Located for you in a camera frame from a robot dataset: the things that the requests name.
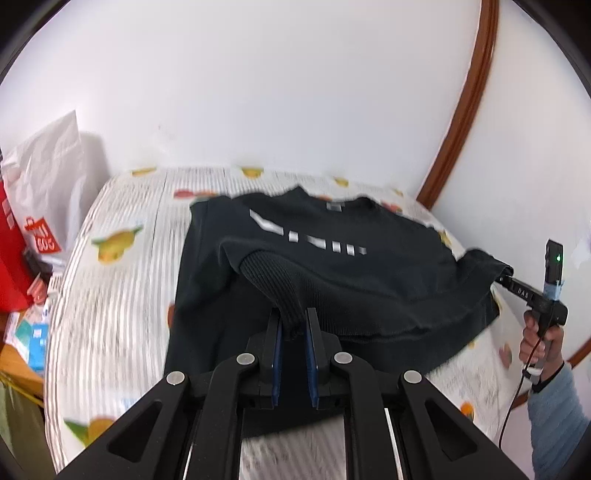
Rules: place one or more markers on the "brown wooden baseboard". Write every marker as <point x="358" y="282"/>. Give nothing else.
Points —
<point x="579" y="360"/>

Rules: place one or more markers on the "teal box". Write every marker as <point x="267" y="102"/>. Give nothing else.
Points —
<point x="34" y="341"/>

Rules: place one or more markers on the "brown wooden door frame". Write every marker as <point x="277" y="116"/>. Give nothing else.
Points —
<point x="466" y="115"/>

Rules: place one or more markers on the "wooden side table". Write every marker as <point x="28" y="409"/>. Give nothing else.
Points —
<point x="18" y="378"/>

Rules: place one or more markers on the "red paper bag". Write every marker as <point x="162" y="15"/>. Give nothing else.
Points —
<point x="11" y="277"/>

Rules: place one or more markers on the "fruit print bed cover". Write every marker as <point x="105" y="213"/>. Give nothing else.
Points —
<point x="120" y="295"/>

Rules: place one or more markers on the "olive green cloth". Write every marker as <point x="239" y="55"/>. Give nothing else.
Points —
<point x="18" y="424"/>

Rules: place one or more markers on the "black sweatshirt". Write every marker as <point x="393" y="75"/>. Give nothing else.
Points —
<point x="369" y="286"/>

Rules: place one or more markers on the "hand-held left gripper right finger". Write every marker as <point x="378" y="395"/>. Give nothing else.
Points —
<point x="313" y="364"/>

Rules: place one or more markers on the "white plastic bag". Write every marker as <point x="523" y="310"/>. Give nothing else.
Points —
<point x="51" y="184"/>

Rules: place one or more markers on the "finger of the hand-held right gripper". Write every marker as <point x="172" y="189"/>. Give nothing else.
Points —
<point x="504" y="280"/>

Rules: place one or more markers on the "person's right hand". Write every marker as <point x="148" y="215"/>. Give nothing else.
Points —
<point x="549" y="355"/>

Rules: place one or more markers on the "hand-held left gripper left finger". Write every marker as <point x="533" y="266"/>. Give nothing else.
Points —
<point x="277" y="364"/>

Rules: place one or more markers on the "person's right forearm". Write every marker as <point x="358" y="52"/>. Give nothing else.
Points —
<point x="563" y="424"/>

